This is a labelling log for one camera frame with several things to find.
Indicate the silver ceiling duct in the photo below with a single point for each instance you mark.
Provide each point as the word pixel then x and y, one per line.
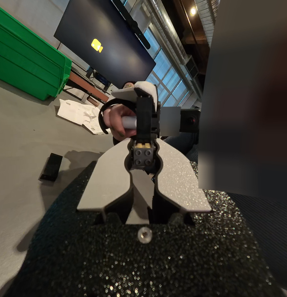
pixel 166 23

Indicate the black monitor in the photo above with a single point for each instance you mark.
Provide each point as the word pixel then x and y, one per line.
pixel 99 27

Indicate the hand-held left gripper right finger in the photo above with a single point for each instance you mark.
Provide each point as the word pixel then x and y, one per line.
pixel 182 183

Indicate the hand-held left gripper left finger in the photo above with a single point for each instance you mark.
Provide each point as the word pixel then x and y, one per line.
pixel 106 181

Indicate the flat white printed paper bag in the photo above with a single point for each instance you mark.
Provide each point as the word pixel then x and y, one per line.
pixel 73 111

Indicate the grey and yellow brick assembly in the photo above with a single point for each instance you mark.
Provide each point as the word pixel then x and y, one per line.
pixel 142 157

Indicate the brown-panel metal table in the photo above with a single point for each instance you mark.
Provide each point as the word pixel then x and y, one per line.
pixel 83 84

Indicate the person's right hand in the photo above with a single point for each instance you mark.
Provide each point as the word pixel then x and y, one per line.
pixel 115 116

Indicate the grey desk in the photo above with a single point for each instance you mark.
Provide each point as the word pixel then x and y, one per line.
pixel 22 139

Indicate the green plastic bin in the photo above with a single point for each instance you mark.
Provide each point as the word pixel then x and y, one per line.
pixel 22 58

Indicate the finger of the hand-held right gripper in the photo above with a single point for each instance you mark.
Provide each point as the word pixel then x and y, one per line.
pixel 123 94

